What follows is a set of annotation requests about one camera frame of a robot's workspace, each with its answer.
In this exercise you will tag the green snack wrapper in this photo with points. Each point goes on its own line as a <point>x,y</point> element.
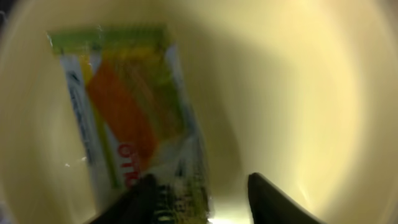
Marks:
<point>134,117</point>

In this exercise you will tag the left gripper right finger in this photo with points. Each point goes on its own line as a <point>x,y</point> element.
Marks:
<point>269,205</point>

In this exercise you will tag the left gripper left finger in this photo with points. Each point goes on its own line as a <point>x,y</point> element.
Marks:
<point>135,207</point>

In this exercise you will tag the yellow plate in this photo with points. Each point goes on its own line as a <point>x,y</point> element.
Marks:
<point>304,92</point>

